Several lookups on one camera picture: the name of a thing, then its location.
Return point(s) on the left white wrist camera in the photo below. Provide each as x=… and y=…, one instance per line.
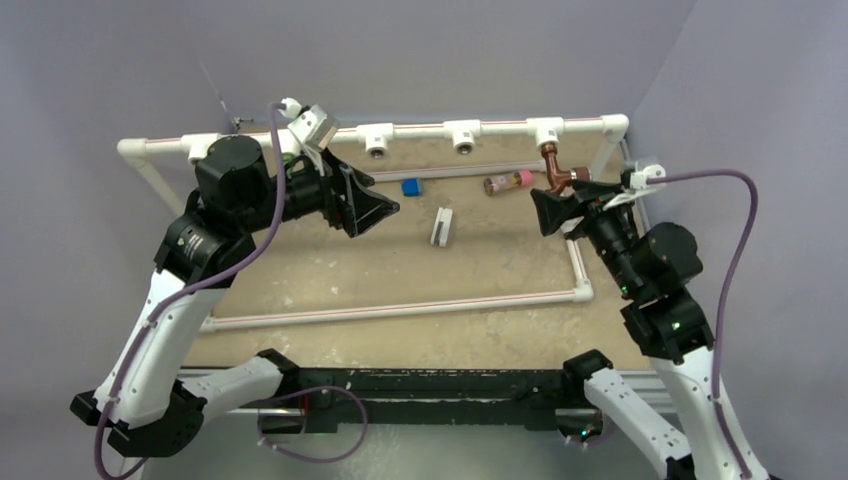
x=312, y=127

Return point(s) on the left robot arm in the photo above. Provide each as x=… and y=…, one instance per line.
x=143, y=409

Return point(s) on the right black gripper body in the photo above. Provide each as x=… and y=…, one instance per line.
x=608, y=230

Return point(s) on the blue paperclip box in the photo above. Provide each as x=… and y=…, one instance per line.
x=411, y=187

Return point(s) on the white staple box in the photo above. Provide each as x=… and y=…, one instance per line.
x=442, y=226

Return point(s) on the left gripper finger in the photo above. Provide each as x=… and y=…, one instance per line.
x=342, y=182
x=362, y=213

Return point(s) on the white PVC pipe frame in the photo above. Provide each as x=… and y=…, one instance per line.
x=376, y=139

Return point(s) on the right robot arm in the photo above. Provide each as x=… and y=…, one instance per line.
x=669, y=327

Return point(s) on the brown faucet with blue cap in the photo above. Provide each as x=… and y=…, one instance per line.
x=558, y=178

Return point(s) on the pink capped clip jar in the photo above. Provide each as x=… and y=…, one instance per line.
x=500, y=183

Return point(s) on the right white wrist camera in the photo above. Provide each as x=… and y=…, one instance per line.
x=639, y=179

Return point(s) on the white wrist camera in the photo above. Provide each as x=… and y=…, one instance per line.
x=312, y=127
x=639, y=179

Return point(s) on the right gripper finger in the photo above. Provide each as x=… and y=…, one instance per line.
x=553, y=211
x=589, y=191

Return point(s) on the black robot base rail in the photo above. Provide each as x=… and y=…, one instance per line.
x=534, y=399

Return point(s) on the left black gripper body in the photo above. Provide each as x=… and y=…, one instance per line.
x=332, y=204

